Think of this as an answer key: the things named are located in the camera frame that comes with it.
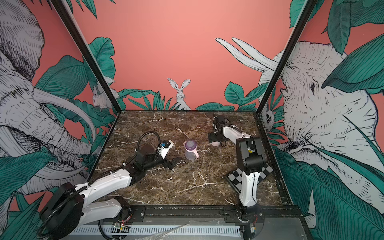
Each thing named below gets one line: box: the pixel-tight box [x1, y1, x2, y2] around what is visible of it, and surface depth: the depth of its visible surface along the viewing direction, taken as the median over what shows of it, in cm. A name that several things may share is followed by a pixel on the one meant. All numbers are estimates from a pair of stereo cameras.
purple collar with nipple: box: [185, 140, 197, 151], surface depth 86 cm
